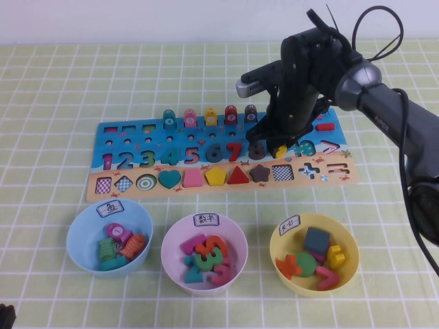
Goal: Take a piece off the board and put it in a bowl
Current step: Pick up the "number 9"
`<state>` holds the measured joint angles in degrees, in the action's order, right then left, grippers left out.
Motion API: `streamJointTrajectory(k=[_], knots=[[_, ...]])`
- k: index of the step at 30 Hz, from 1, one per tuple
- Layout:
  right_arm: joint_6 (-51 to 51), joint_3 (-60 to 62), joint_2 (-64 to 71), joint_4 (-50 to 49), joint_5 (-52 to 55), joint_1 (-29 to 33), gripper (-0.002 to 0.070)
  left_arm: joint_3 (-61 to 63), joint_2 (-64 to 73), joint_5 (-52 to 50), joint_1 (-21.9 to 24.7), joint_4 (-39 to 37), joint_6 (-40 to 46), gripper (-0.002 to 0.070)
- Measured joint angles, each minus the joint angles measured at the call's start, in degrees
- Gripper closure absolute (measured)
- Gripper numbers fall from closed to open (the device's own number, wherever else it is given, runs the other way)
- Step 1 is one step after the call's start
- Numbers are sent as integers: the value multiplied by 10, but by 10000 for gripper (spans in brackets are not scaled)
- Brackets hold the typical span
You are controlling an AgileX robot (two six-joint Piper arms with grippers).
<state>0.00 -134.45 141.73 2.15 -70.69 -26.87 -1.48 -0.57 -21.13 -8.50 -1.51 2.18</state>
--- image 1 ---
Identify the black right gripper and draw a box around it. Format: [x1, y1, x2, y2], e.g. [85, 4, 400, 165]
[245, 85, 327, 156]

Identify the brown number eight piece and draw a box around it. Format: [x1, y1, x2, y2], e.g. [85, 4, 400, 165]
[247, 143, 265, 161]

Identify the brown star piece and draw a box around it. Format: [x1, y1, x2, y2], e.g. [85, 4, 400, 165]
[249, 163, 272, 183]

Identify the red number seven piece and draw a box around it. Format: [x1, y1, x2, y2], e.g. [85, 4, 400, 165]
[225, 142, 245, 162]

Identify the red triangle piece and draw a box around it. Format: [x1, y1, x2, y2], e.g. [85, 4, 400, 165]
[226, 165, 250, 185]

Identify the dark grey number six piece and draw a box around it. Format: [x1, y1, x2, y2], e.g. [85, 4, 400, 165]
[205, 143, 224, 164]

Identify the yellow pentagon piece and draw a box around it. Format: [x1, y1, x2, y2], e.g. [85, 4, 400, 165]
[204, 167, 227, 186]

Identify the pink number five piece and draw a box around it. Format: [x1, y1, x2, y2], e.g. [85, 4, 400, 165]
[183, 147, 201, 166]

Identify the pink trapezoid piece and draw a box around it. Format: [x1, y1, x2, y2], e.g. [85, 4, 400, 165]
[182, 169, 204, 188]

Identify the light yellow plastic bowl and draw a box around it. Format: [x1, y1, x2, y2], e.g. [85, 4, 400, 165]
[269, 212, 360, 300]

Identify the light blue plastic bowl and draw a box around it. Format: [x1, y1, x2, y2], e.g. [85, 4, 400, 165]
[66, 197, 154, 278]

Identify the teal number four piece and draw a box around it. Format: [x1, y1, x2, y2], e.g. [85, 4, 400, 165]
[161, 147, 180, 167]

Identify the light pink plastic bowl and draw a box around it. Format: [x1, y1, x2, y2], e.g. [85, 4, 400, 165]
[161, 212, 248, 296]

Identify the dark grey square piece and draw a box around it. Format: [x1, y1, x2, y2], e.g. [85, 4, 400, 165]
[302, 227, 331, 254]

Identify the teal heart piece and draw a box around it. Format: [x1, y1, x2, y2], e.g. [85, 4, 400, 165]
[157, 169, 182, 190]

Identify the teal fish piece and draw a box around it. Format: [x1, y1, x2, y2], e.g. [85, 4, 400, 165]
[98, 256, 129, 272]

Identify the green fish piece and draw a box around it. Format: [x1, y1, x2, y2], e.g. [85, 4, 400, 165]
[97, 238, 116, 264]

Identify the orange number piece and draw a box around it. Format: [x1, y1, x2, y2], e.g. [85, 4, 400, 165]
[195, 235, 228, 265]

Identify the colourful wooden puzzle board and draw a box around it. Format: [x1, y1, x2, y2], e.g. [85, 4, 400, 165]
[84, 108, 360, 202]

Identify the green circle piece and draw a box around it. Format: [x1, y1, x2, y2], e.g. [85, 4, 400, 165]
[294, 252, 318, 278]

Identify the orange cross sign piece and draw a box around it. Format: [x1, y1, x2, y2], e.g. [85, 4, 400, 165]
[276, 255, 302, 280]

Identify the magenta number one piece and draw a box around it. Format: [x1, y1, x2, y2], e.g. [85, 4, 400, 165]
[180, 234, 208, 255]

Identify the orange fish piece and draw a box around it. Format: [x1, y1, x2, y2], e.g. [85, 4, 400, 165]
[119, 234, 147, 260]

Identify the green number three piece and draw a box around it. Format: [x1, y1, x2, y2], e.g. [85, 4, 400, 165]
[195, 245, 224, 272]

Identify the rose red number piece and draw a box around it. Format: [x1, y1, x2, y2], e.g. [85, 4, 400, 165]
[209, 255, 231, 287]

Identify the pink greater-than sign piece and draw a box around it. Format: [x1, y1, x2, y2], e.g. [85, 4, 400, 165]
[315, 265, 342, 291]

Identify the teal number two piece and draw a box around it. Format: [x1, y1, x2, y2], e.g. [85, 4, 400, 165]
[184, 255, 204, 284]

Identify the brown fish numbered eight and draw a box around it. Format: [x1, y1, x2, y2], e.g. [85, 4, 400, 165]
[244, 104, 259, 124]

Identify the red fish numbered seven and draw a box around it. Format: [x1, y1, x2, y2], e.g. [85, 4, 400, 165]
[224, 105, 239, 125]

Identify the yellow fish numbered six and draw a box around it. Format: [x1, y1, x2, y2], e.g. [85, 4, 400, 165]
[204, 107, 219, 127]

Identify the pink fish numbered five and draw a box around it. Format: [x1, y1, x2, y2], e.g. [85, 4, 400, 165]
[182, 108, 198, 129]

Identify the number label sticker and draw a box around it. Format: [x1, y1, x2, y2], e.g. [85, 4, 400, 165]
[193, 214, 220, 228]

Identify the teal fish numbered four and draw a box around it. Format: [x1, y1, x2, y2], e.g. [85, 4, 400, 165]
[162, 109, 177, 130]

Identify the purple fish numbered one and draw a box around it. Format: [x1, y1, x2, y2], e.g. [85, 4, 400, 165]
[105, 222, 134, 245]

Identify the thin black zip tie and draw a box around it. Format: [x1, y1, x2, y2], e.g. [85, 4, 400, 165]
[324, 3, 348, 39]

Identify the green checked tablecloth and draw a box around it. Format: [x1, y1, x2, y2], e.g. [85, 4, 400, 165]
[0, 40, 439, 329]

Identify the fish label sticker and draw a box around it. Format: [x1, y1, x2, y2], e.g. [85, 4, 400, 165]
[96, 200, 125, 219]

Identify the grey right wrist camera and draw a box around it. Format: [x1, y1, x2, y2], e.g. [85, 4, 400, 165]
[235, 63, 285, 100]

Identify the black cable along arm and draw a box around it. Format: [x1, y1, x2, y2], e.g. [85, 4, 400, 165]
[392, 88, 439, 272]

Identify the black looped cable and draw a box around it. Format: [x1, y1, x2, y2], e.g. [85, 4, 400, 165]
[353, 6, 406, 64]

